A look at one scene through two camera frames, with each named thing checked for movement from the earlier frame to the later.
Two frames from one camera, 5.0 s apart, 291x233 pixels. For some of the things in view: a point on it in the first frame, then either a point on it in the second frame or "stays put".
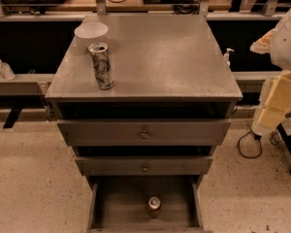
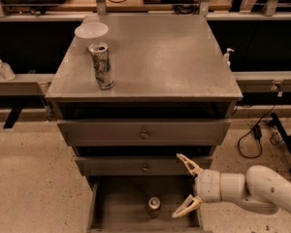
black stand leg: (288, 141) stays put
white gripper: (287, 46) → (208, 185)
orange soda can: (154, 204) stays put
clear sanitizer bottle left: (3, 69) stays put
